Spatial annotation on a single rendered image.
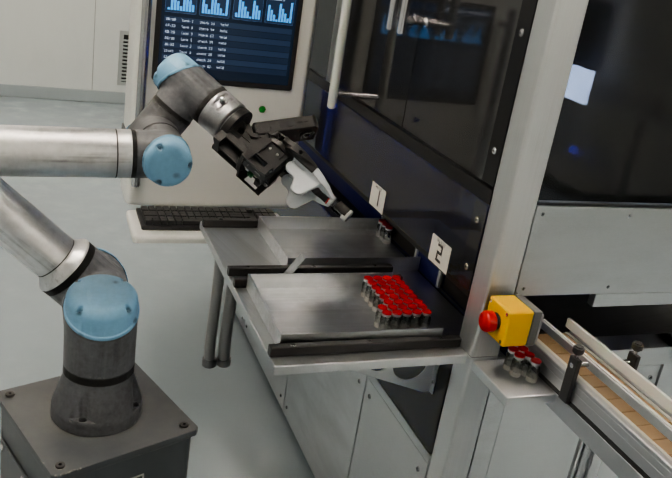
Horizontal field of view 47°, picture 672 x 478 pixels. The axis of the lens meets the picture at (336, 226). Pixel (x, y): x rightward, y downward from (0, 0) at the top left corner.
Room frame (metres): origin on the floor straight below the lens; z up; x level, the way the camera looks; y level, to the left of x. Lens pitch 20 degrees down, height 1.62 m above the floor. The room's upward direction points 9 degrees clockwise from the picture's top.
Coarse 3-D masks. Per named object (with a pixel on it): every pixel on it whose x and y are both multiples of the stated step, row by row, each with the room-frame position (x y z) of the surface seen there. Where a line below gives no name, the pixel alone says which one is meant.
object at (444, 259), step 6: (432, 240) 1.58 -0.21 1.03; (438, 240) 1.55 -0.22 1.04; (432, 246) 1.57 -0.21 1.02; (438, 246) 1.55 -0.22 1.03; (444, 246) 1.53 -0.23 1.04; (432, 252) 1.57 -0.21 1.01; (444, 252) 1.52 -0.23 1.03; (450, 252) 1.50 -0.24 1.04; (432, 258) 1.56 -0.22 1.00; (438, 258) 1.54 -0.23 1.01; (444, 258) 1.52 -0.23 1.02; (438, 264) 1.54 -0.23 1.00; (444, 264) 1.52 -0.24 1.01; (444, 270) 1.51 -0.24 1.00
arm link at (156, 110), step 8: (152, 104) 1.27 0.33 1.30; (160, 104) 1.27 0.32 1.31; (144, 112) 1.27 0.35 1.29; (152, 112) 1.26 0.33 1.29; (160, 112) 1.26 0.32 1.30; (168, 112) 1.26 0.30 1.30; (136, 120) 1.27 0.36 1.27; (144, 120) 1.24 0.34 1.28; (152, 120) 1.23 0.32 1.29; (160, 120) 1.23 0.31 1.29; (168, 120) 1.25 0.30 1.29; (176, 120) 1.27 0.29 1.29; (184, 120) 1.27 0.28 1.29; (128, 128) 1.27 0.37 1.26; (136, 128) 1.24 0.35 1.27; (176, 128) 1.24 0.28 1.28; (184, 128) 1.29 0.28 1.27
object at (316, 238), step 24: (264, 216) 1.87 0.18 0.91; (288, 216) 1.90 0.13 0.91; (288, 240) 1.82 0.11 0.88; (312, 240) 1.85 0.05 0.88; (336, 240) 1.87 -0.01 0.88; (360, 240) 1.90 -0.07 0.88; (288, 264) 1.63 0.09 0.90; (312, 264) 1.66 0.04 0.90; (336, 264) 1.68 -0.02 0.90; (408, 264) 1.76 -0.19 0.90
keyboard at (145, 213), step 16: (144, 208) 2.01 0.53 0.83; (160, 208) 2.03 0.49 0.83; (176, 208) 2.05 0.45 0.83; (192, 208) 2.08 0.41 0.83; (208, 208) 2.10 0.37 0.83; (224, 208) 2.12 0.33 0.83; (240, 208) 2.14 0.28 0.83; (256, 208) 2.16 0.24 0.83; (144, 224) 1.93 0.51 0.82; (160, 224) 1.95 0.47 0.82; (176, 224) 1.96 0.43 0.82; (192, 224) 1.98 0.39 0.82
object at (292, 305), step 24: (264, 288) 1.52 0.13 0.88; (288, 288) 1.54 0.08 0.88; (312, 288) 1.56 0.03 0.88; (336, 288) 1.58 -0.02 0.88; (360, 288) 1.60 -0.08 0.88; (264, 312) 1.38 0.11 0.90; (288, 312) 1.43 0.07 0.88; (312, 312) 1.45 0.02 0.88; (336, 312) 1.47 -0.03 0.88; (360, 312) 1.48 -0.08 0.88; (288, 336) 1.28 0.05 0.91; (312, 336) 1.30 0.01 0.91; (336, 336) 1.32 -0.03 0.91; (360, 336) 1.34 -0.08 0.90; (384, 336) 1.36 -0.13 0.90; (408, 336) 1.38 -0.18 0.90
